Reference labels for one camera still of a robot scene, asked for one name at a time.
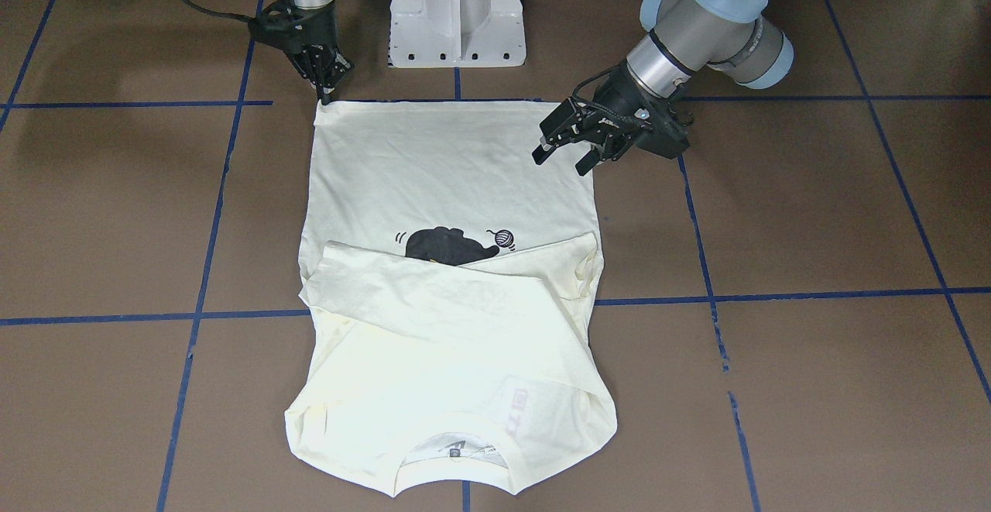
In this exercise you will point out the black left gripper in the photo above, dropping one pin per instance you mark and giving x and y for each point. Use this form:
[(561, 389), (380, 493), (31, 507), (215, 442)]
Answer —
[(617, 94)]

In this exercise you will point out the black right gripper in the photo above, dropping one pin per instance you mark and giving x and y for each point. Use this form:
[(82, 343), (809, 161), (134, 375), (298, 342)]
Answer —
[(317, 40)]

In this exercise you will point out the cream long-sleeve printed shirt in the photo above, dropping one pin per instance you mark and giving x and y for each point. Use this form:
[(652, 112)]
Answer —
[(450, 282)]

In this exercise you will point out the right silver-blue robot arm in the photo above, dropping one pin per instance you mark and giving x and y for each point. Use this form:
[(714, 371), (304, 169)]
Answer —
[(306, 31)]

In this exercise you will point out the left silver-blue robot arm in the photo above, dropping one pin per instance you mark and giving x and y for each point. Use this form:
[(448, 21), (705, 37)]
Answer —
[(684, 36)]

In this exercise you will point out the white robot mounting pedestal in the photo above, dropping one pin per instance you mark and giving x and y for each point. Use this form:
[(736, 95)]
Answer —
[(456, 33)]

